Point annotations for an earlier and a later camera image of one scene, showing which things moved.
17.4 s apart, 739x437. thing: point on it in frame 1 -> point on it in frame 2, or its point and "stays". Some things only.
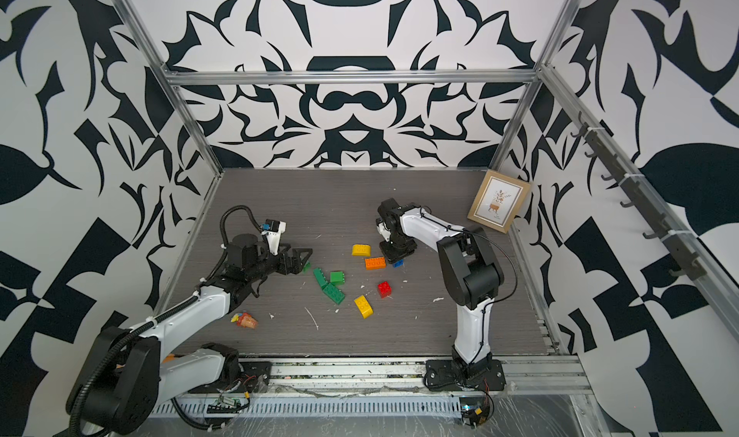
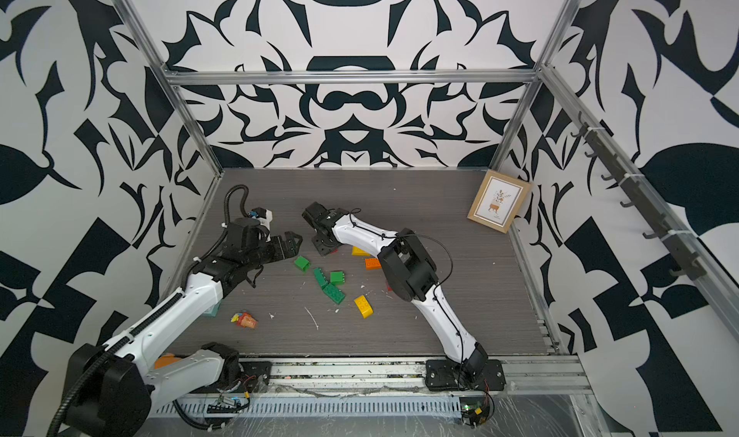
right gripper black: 385,252 -> 318,244
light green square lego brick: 337,277 stays
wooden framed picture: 497,200 stays
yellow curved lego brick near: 364,306 stays
